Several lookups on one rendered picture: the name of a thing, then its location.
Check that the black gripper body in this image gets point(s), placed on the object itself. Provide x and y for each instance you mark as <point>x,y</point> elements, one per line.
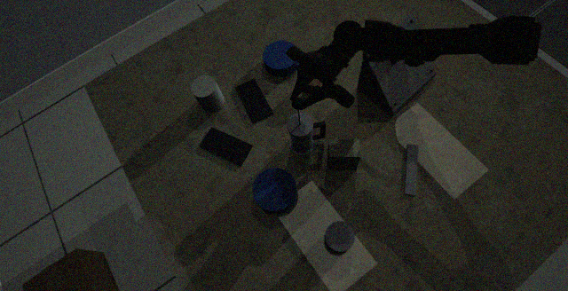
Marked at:
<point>337,92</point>

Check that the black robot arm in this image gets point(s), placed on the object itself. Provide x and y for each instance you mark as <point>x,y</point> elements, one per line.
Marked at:
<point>510,40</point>

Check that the blue cylinder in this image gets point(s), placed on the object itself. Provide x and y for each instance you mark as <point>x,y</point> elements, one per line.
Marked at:
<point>274,191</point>
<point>276,61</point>

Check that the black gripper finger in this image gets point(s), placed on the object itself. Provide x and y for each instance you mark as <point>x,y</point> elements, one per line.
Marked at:
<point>302,82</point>
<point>315,97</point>

